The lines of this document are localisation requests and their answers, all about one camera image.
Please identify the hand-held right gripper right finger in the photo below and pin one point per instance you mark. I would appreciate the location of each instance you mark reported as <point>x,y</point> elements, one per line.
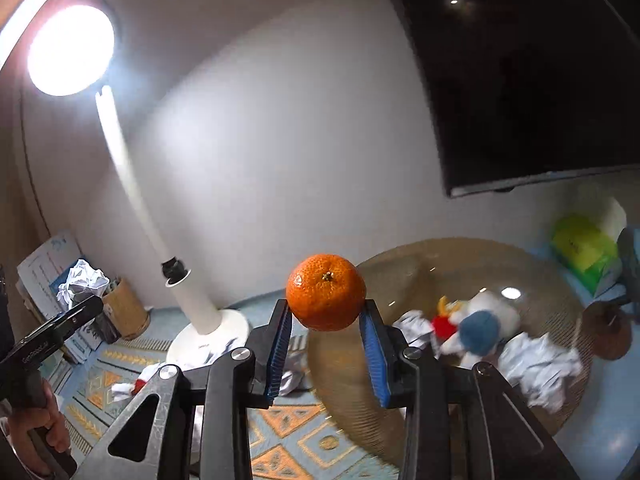
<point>372,355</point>

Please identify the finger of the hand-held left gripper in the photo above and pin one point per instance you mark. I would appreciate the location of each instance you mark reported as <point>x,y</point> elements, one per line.
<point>80,315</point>

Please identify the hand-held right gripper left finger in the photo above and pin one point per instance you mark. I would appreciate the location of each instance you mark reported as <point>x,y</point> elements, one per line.
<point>280,350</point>

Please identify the white paper ball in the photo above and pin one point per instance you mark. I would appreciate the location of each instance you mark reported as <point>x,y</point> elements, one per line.
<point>120,391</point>
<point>415,325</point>
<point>299,375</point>

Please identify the lined paper ball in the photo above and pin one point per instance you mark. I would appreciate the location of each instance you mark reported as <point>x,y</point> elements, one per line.
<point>82,280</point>

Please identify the mandarin orange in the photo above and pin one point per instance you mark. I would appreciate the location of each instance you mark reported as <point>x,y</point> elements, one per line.
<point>325,292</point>

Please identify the amber ribbed glass bowl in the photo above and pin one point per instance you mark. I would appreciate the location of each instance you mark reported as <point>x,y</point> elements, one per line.
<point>390,270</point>

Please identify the red snack packet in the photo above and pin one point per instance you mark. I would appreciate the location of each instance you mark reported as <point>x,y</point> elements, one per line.
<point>137,385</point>

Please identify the white blue plush toy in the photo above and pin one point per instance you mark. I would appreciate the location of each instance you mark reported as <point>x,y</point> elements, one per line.
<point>480,330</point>

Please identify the large white paper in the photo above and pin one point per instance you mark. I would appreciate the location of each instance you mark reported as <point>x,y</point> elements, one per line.
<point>540,370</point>

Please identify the person's left hand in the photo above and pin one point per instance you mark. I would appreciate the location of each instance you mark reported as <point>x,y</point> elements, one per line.
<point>25,430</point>

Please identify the blue cover workbook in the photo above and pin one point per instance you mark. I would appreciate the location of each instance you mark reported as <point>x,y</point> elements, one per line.
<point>82,350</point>

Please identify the bamboo pen holder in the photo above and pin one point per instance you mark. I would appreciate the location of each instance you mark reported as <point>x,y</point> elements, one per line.
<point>127,310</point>

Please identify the blue patterned woven mat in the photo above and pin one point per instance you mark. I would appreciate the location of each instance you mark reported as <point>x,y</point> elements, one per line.
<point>295,435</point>

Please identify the white desk lamp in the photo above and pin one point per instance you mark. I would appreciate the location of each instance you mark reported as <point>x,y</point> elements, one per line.
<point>200,310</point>

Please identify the small stand with brown base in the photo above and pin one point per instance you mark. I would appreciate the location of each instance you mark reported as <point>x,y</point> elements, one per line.
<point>607,332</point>

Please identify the green tissue pack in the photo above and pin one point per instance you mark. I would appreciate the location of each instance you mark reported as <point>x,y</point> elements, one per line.
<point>582,245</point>

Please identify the black monitor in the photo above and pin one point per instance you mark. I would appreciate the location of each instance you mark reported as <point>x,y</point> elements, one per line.
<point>525,60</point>

